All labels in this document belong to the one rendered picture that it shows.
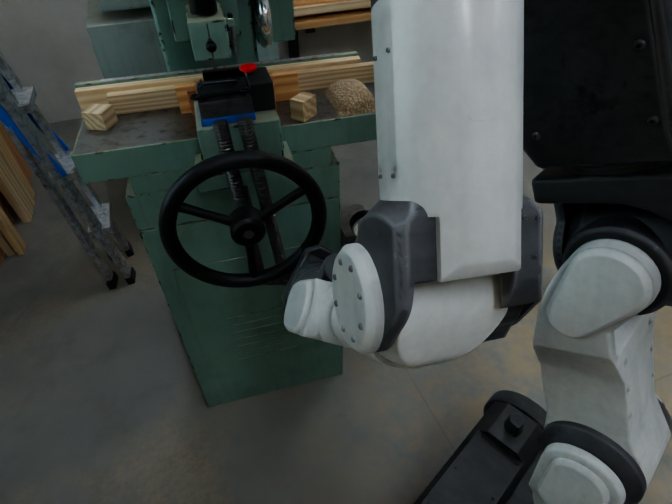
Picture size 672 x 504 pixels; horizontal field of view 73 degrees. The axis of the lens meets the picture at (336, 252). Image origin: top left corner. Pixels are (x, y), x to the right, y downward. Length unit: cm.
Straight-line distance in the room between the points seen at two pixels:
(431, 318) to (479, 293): 4
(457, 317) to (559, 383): 43
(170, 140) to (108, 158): 12
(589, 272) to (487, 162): 30
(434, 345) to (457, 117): 16
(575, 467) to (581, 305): 28
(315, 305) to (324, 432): 99
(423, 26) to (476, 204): 10
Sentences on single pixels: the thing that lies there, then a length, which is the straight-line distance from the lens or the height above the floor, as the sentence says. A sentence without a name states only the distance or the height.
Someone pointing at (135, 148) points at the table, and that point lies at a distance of 93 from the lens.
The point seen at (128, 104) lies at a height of 92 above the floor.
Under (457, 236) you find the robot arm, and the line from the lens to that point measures 27.
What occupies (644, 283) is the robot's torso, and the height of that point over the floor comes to 98.
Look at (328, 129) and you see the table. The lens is 95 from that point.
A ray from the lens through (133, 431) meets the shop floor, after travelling 159.
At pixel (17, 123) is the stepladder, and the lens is 168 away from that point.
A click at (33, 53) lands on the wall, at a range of 344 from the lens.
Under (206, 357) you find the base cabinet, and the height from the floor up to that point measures 25.
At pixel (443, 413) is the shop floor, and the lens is 151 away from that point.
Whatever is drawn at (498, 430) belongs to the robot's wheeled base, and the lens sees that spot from 128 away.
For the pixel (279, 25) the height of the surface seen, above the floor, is 100.
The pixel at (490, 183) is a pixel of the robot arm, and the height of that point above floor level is 116.
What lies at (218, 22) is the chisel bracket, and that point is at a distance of 97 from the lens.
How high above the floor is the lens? 130
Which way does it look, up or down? 42 degrees down
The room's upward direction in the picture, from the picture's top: 1 degrees counter-clockwise
